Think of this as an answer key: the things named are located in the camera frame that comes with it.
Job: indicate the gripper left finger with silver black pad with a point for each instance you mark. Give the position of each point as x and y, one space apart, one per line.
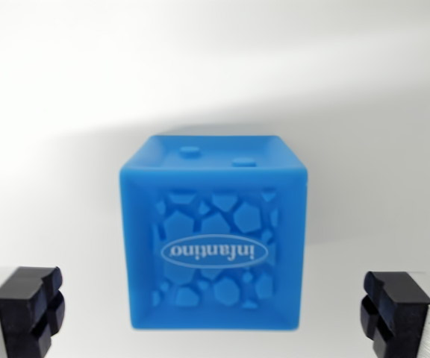
17 324

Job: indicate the gripper right finger with silver black pad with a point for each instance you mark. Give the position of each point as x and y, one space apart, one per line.
405 324

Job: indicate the blue silicone toy cube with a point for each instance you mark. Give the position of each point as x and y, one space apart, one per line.
215 242

